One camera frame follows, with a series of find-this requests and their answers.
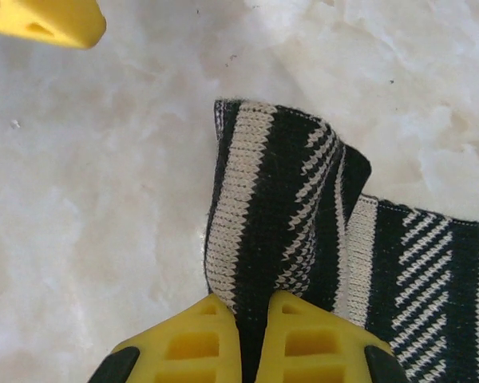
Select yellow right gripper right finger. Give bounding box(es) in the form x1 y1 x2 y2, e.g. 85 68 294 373
257 290 406 383

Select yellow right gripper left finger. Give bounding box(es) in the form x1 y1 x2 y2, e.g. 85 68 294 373
88 294 241 383

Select small dark parts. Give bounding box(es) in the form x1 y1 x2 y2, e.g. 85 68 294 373
201 97 479 383

